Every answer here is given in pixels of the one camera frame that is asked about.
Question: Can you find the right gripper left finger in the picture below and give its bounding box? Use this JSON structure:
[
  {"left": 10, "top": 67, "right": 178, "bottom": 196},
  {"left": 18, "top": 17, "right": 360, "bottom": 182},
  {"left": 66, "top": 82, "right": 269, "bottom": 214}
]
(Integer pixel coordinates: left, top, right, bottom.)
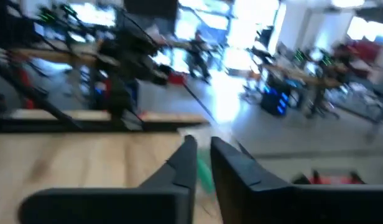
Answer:
[{"left": 17, "top": 134, "right": 198, "bottom": 224}]

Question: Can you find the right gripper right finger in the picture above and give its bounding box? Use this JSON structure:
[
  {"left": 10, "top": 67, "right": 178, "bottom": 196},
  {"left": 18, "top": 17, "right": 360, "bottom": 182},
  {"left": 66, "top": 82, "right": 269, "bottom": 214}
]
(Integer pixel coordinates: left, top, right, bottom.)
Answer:
[{"left": 210, "top": 136, "right": 383, "bottom": 224}]

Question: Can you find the teal green bandage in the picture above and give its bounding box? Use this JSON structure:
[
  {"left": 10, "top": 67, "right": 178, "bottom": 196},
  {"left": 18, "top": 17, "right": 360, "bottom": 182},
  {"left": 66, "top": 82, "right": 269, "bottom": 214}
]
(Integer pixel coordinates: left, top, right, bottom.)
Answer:
[{"left": 196, "top": 149, "right": 216, "bottom": 194}]

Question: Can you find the red and black battery box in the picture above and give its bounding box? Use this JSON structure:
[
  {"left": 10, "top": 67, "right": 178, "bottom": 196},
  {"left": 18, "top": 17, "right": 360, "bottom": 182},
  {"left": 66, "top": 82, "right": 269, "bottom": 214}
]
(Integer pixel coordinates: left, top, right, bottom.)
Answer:
[{"left": 290, "top": 169, "right": 366, "bottom": 186}]

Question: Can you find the black computer with blue lights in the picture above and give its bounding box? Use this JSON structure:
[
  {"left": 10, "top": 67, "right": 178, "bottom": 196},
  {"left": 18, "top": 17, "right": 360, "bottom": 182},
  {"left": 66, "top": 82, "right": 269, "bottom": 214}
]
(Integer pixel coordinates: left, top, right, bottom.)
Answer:
[{"left": 260, "top": 82, "right": 291, "bottom": 118}]

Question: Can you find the wooden desk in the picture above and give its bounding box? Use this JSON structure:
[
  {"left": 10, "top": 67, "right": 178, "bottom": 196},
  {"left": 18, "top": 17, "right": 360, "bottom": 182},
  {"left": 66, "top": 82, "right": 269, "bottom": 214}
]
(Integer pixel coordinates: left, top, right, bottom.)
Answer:
[{"left": 262, "top": 62, "right": 346, "bottom": 91}]

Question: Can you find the person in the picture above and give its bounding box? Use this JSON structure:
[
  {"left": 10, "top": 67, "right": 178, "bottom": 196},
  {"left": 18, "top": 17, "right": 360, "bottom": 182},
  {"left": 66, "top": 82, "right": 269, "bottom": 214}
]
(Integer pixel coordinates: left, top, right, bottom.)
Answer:
[{"left": 185, "top": 29, "right": 213, "bottom": 85}]

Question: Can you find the black metal table frame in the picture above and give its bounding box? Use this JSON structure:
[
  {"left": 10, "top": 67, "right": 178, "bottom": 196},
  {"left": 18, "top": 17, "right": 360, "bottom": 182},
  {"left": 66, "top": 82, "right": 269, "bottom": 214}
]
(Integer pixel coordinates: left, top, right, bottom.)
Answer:
[{"left": 0, "top": 0, "right": 211, "bottom": 134}]

